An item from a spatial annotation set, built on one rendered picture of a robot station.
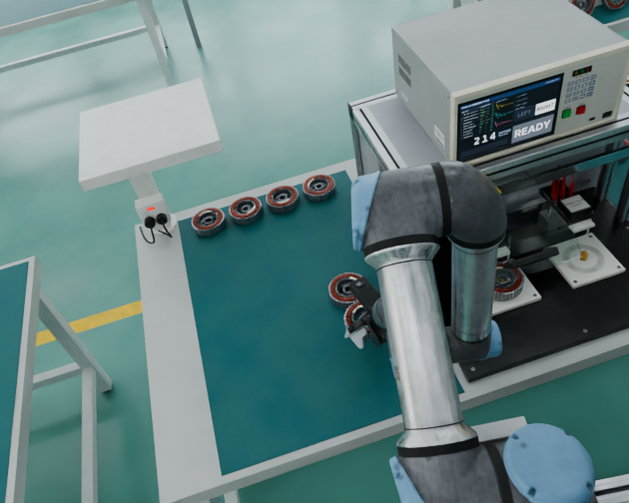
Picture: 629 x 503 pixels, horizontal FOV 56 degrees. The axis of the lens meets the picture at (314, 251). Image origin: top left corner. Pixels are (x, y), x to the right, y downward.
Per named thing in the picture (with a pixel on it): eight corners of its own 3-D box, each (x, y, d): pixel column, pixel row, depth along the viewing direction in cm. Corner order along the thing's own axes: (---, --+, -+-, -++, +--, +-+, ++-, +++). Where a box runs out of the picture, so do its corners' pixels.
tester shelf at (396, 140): (659, 128, 148) (664, 113, 145) (405, 208, 142) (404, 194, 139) (560, 52, 178) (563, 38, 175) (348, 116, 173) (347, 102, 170)
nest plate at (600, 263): (624, 271, 156) (625, 268, 155) (573, 288, 155) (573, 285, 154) (591, 235, 167) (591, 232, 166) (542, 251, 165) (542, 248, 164)
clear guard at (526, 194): (582, 257, 132) (587, 239, 128) (483, 290, 130) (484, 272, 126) (509, 174, 154) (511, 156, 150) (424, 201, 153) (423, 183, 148)
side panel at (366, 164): (399, 251, 177) (392, 167, 154) (389, 253, 177) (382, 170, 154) (368, 195, 196) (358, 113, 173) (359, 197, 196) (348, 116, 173)
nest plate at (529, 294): (540, 299, 154) (541, 296, 153) (487, 317, 153) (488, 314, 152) (512, 260, 165) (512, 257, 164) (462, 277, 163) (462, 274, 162)
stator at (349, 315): (397, 327, 149) (396, 318, 146) (359, 349, 146) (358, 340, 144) (373, 300, 157) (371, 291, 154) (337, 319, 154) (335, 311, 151)
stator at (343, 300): (350, 316, 163) (348, 308, 160) (321, 297, 169) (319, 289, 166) (376, 291, 167) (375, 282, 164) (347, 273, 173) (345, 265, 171)
